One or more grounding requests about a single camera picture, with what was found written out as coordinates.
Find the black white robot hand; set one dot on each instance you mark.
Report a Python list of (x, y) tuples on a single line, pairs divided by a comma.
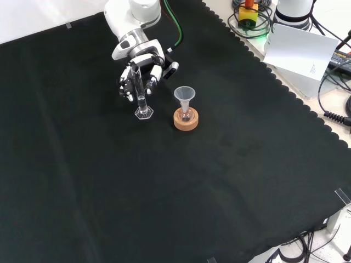
[(153, 49)]

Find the clear glass graduated cylinder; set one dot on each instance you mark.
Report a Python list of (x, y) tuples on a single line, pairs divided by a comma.
[(143, 113)]

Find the translucent plastic funnel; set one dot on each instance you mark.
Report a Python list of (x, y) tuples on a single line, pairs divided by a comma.
[(184, 94)]

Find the clear round-bottom flask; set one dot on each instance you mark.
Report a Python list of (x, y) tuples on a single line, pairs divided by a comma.
[(186, 117)]

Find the clear cloth clip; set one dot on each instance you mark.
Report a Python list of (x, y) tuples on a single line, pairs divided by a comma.
[(68, 25), (211, 260), (342, 195)]

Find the yellow stop button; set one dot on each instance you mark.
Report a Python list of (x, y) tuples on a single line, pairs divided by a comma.
[(248, 16)]

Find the black bench cloth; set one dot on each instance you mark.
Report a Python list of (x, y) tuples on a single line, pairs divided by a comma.
[(164, 191)]

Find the black power adapter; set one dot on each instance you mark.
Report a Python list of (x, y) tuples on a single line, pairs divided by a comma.
[(341, 59)]

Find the black tripod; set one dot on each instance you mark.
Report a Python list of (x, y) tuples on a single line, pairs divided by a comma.
[(342, 43)]

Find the pale grey cabinet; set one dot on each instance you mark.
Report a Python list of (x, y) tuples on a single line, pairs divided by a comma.
[(338, 219)]

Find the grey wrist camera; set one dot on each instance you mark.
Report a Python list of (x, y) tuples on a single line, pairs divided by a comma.
[(171, 69)]

